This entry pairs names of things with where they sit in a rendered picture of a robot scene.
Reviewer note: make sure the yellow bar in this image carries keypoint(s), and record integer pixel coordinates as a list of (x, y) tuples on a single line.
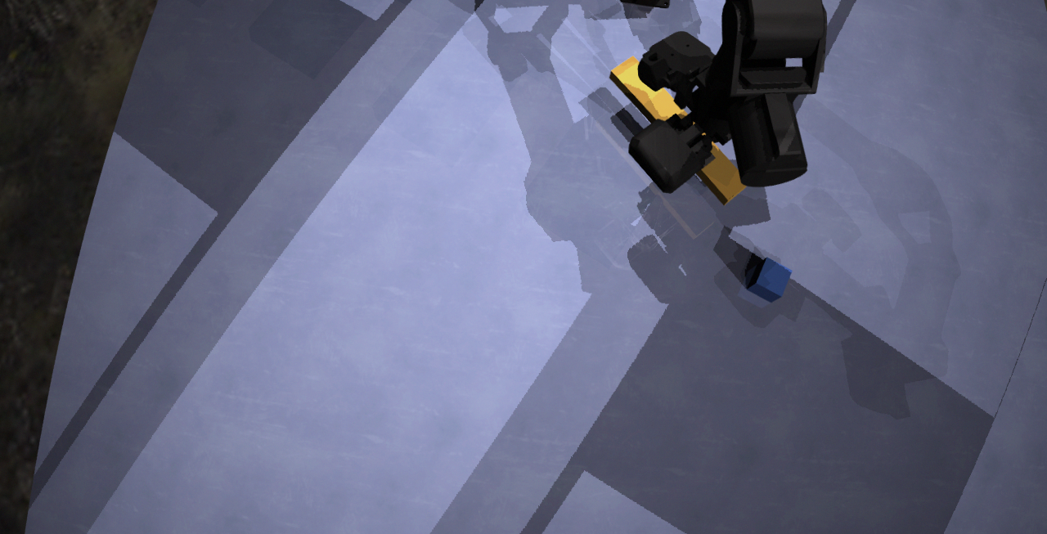
[(721, 177)]

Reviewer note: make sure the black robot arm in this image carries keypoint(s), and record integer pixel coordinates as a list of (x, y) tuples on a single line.
[(749, 73)]

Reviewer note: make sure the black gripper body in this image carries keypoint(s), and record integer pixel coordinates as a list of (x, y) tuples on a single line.
[(671, 157)]

